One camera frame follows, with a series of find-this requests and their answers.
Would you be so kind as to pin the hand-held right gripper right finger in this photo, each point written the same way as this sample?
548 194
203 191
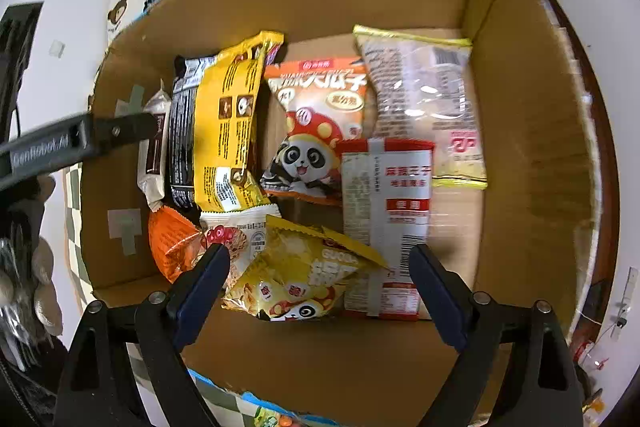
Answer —
440 299

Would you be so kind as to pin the person's left hand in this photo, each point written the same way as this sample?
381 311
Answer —
45 257

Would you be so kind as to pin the green candy packet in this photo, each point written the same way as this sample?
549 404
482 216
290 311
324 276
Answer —
277 418

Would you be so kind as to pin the bear print pillow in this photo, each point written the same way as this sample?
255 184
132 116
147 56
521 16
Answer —
125 7

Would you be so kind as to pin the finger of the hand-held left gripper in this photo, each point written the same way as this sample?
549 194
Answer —
125 129

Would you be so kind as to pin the green white checkered mat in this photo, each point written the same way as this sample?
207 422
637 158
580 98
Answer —
72 227

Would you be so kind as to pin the white round-print snack packet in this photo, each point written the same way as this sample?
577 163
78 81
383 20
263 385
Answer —
245 232

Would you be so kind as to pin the orange panda snack packet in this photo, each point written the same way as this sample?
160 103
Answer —
310 117

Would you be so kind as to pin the yellow panda snack packet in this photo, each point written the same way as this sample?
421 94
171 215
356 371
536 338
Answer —
300 272

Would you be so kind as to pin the black snack packet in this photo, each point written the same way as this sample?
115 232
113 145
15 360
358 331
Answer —
182 137

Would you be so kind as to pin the white translucent snack packet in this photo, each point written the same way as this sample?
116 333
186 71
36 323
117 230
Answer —
152 187

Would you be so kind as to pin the red white snack packet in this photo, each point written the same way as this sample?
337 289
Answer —
395 217

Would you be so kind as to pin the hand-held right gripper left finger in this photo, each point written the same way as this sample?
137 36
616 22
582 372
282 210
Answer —
200 297

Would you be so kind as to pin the white wall socket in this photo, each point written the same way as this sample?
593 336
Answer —
57 48

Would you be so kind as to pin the clear yellow-edged snack packet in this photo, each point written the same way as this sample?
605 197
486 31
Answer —
420 97

